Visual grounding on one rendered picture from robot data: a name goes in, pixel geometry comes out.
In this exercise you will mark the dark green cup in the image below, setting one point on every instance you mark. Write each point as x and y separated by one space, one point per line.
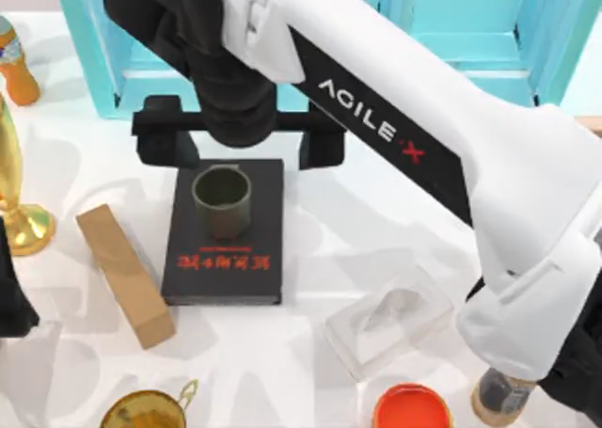
223 207

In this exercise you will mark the wooden block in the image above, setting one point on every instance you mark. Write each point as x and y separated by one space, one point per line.
124 277

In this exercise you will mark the black book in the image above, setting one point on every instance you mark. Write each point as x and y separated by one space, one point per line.
226 273

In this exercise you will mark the tall gold trophy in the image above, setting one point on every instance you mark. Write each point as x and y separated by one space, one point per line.
11 174

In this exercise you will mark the orange bottle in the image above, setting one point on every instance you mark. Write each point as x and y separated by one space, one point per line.
19 75

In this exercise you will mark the clear square box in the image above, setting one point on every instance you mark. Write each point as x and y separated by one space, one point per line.
390 324

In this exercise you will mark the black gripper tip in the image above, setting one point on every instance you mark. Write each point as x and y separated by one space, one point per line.
14 287

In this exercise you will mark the salmon-coloured box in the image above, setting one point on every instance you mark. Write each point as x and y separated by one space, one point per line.
591 126

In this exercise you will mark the brown bottle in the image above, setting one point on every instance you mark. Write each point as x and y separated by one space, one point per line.
498 400

